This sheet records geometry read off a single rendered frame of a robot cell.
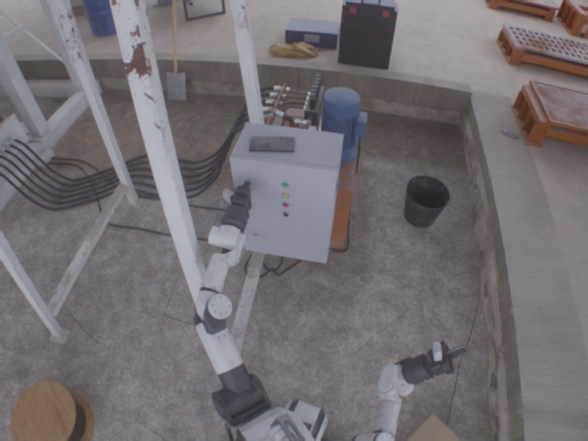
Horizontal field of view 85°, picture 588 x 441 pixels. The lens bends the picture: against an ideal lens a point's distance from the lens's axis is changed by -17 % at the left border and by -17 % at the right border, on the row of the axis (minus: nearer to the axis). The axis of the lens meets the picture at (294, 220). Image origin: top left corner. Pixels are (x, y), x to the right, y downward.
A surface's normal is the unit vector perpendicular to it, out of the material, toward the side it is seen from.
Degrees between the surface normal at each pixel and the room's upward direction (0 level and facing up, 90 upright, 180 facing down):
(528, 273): 0
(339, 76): 90
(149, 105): 81
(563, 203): 0
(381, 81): 90
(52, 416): 0
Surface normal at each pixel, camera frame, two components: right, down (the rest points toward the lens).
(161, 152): -0.19, 0.65
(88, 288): 0.00, -0.62
